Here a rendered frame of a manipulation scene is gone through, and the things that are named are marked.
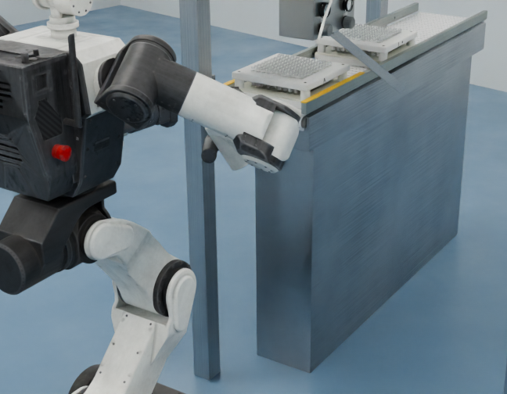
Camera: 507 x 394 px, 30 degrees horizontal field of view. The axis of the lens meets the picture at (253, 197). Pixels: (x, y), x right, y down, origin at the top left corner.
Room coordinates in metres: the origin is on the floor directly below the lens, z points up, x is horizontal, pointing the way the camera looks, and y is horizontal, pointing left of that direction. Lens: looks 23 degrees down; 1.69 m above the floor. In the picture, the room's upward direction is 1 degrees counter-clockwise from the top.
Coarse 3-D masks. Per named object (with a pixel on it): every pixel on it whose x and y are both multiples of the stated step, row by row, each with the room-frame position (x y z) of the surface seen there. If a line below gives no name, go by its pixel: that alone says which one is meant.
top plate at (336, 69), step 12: (264, 60) 2.71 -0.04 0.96; (324, 60) 2.71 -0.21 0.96; (240, 72) 2.59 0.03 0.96; (252, 72) 2.59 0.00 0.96; (324, 72) 2.58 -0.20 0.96; (336, 72) 2.60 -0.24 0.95; (276, 84) 2.51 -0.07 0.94; (288, 84) 2.49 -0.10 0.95; (300, 84) 2.47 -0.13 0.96; (312, 84) 2.48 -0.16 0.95
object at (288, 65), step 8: (272, 64) 2.64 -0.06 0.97; (280, 64) 2.63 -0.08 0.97; (288, 64) 2.63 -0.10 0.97; (296, 64) 2.64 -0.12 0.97; (304, 64) 2.63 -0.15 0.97; (312, 64) 2.64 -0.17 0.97; (320, 64) 2.63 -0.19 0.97; (288, 72) 2.56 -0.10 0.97; (296, 72) 2.55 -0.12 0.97; (304, 72) 2.56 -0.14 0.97
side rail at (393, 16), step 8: (408, 8) 3.59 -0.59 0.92; (416, 8) 3.65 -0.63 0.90; (384, 16) 3.43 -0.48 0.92; (392, 16) 3.48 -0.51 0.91; (400, 16) 3.53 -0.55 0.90; (368, 24) 3.31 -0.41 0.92; (376, 24) 3.37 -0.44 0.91; (384, 24) 3.42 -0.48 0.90; (312, 48) 2.99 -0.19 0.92; (304, 56) 2.95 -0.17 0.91; (312, 56) 2.99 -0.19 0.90
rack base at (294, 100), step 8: (336, 80) 2.66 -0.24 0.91; (240, 88) 2.59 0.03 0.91; (248, 88) 2.59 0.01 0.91; (256, 88) 2.59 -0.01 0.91; (320, 88) 2.58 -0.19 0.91; (272, 96) 2.52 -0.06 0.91; (280, 96) 2.51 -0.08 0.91; (288, 96) 2.51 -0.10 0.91; (296, 96) 2.51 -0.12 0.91; (296, 104) 2.48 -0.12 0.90
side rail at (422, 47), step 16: (480, 16) 3.46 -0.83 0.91; (448, 32) 3.21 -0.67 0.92; (416, 48) 2.99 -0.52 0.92; (384, 64) 2.80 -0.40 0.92; (400, 64) 2.89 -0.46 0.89; (352, 80) 2.63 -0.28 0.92; (368, 80) 2.71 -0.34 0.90; (320, 96) 2.48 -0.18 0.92; (336, 96) 2.55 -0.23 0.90; (304, 112) 2.42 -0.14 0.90
